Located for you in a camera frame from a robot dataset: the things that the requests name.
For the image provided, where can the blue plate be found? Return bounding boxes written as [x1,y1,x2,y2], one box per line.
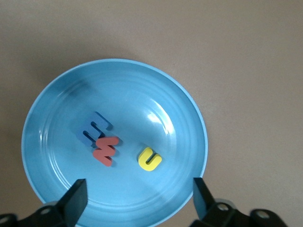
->
[21,58,209,227]

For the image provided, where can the blue lowercase letter m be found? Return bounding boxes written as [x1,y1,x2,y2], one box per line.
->
[75,111,112,148]

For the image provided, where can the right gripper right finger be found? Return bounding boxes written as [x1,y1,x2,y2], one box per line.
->
[189,177,288,227]

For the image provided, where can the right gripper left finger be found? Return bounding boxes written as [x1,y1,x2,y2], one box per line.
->
[0,178,89,227]

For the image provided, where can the yellow lowercase letter u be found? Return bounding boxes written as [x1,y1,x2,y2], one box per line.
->
[138,146,163,172]

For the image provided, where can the red lowercase letter w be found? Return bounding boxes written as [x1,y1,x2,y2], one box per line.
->
[92,136,120,167]

